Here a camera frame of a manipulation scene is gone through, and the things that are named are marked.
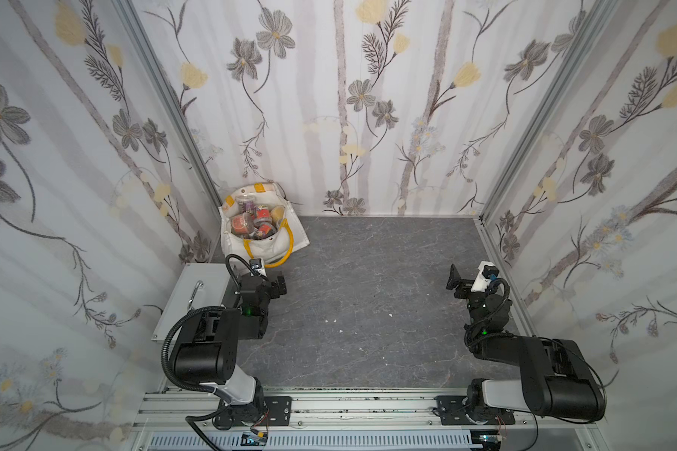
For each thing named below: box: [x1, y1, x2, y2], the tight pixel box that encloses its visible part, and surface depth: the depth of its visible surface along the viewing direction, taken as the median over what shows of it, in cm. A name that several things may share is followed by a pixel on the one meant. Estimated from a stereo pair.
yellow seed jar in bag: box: [270, 204, 286, 223], surface depth 106 cm
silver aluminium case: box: [151, 263, 231, 344], surface depth 82 cm
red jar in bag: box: [231, 214, 250, 234], surface depth 98 cm
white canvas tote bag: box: [220, 182, 311, 268], surface depth 103 cm
